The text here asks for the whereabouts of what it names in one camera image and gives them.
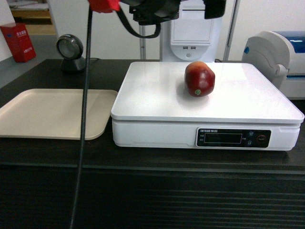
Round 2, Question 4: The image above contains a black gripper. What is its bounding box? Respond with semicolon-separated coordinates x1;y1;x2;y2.
88;0;226;25

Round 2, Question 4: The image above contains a dark red mango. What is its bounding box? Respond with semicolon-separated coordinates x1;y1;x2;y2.
184;61;215;97

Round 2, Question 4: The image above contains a white checkout scale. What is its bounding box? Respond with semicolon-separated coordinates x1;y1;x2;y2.
111;62;305;151

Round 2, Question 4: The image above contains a grey metal pole left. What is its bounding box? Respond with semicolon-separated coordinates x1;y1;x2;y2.
139;25;146;60

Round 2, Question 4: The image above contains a grey metal pole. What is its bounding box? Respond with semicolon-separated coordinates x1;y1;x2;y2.
139;25;146;60
223;0;240;62

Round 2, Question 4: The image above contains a white receipt printer kiosk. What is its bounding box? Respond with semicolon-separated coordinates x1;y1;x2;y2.
160;0;222;62

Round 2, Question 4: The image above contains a black barcode scanner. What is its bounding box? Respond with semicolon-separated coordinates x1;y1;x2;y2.
56;34;86;73

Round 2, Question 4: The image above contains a grey metal pole right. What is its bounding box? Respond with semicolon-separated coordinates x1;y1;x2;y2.
223;0;240;62

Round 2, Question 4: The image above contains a red box on floor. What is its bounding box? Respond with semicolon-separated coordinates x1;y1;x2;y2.
0;23;36;62

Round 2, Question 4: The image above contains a white label printer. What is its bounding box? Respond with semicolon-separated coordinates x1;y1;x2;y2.
242;31;305;100

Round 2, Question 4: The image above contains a beige plastic tray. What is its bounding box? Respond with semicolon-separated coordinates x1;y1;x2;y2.
0;89;117;140

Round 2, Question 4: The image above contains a black cable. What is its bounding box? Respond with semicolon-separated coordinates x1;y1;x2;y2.
69;7;93;229

